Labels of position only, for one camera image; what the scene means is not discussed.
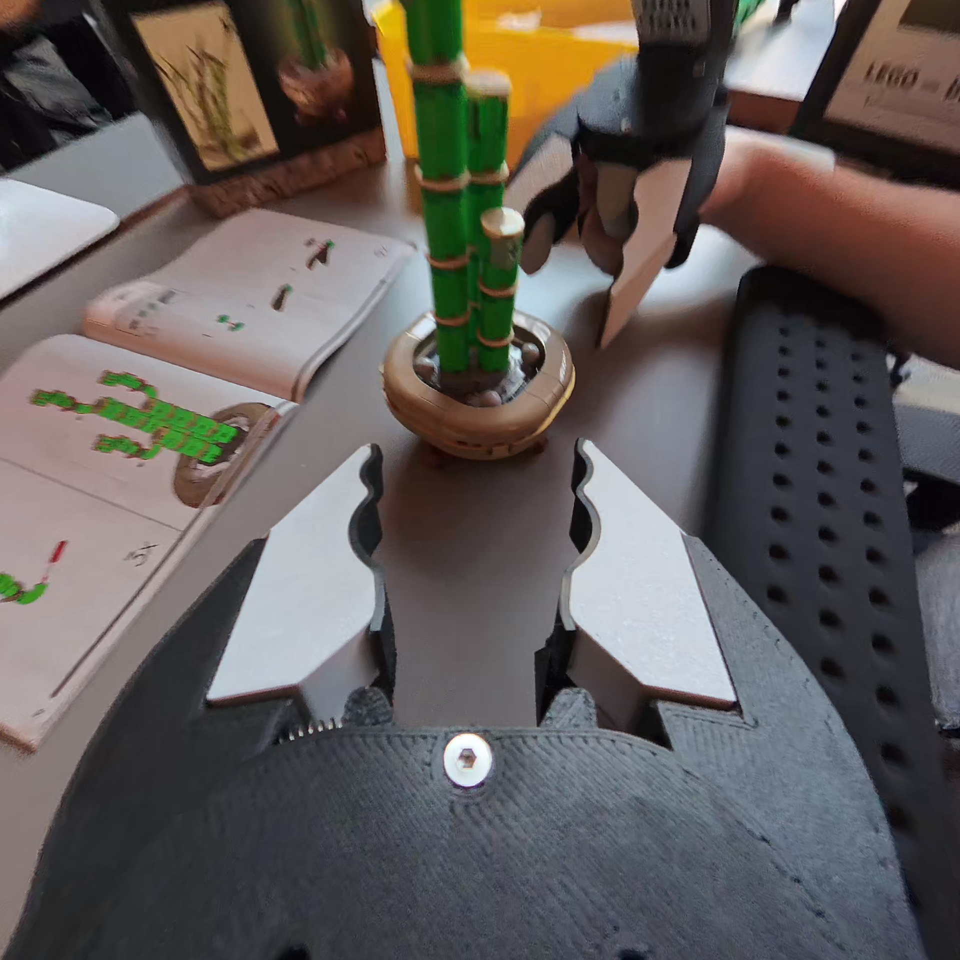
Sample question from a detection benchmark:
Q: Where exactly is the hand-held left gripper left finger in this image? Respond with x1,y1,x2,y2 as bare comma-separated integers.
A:
206,442,396,727

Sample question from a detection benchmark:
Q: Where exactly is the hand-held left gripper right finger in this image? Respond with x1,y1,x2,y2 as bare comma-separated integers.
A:
556,437,740,732

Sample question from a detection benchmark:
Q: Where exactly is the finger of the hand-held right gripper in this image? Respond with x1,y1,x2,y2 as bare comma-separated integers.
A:
517,133,584,276
587,159,693,352

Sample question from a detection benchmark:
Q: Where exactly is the lego bamboo plant model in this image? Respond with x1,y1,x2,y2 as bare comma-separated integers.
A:
381,0,577,462

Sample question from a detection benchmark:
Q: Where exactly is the person's right forearm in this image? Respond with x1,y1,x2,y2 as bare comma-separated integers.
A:
699,135,960,370

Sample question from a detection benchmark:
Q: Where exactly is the lego instruction booklet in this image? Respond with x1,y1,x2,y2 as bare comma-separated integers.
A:
0,207,417,753

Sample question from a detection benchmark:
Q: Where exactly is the black lego set box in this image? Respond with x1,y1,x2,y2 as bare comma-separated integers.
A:
93,0,389,220

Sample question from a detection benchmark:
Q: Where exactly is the yellow plastic bin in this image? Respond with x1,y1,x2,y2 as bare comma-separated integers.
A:
369,0,646,162

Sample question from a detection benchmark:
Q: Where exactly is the black framed sign on stand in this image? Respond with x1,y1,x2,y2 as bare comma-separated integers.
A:
793,0,960,160

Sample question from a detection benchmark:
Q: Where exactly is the dark cloth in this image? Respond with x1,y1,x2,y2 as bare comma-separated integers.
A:
0,0,140,175

